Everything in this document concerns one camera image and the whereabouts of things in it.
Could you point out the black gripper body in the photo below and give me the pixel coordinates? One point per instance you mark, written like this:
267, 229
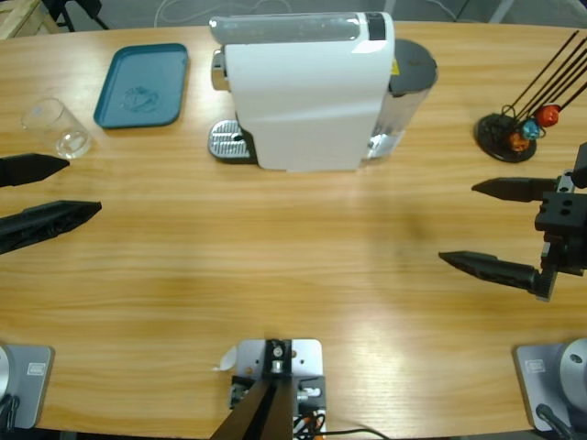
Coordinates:
568, 238

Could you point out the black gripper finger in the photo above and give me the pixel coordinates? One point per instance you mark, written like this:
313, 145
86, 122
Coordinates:
518, 189
46, 220
27, 168
500, 270

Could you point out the clear drinking glass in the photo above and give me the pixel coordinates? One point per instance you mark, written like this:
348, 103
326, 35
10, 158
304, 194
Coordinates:
46, 119

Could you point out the red coffee capsule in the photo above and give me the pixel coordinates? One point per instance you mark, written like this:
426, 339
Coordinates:
548, 115

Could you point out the white capsule coffee machine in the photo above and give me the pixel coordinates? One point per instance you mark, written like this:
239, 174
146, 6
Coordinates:
298, 101

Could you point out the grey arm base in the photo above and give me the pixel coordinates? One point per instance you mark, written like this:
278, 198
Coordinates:
27, 385
555, 380

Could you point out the orange coffee capsule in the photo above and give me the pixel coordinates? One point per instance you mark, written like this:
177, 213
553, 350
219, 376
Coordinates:
518, 143

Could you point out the blue coffee capsule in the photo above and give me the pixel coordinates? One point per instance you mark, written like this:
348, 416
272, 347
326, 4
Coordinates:
531, 129

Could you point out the black capsule holder with rods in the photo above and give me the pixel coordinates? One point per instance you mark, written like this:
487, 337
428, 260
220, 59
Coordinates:
493, 133

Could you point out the teal plastic tray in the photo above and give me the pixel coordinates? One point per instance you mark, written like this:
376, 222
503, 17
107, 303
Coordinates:
142, 69

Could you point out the black stand legs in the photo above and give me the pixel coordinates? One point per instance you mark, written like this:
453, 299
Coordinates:
69, 14

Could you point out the grey metal leg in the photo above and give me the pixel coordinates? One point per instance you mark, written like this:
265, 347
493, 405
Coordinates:
500, 11

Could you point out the chrome slotted drip tray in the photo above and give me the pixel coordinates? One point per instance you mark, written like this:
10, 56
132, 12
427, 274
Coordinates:
224, 139

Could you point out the white tape tab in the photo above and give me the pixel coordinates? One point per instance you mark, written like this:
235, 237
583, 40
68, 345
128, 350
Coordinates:
227, 359

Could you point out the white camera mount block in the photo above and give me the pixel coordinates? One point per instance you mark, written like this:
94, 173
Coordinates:
307, 362

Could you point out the dark camera post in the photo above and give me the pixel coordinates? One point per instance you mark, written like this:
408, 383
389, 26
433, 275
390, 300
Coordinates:
266, 412

